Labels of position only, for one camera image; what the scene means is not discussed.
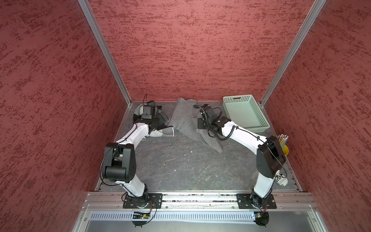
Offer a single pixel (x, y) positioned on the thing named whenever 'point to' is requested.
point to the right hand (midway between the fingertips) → (200, 124)
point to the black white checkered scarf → (164, 118)
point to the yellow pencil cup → (285, 150)
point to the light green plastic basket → (244, 110)
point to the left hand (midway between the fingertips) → (162, 121)
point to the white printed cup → (280, 179)
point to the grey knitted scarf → (184, 119)
